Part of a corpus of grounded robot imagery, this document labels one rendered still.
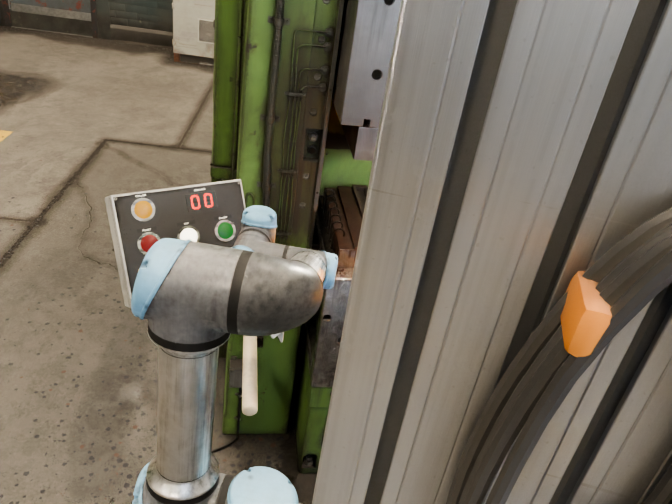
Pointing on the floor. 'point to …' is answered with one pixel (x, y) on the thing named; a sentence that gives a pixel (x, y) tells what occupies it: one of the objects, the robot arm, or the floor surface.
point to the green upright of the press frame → (255, 59)
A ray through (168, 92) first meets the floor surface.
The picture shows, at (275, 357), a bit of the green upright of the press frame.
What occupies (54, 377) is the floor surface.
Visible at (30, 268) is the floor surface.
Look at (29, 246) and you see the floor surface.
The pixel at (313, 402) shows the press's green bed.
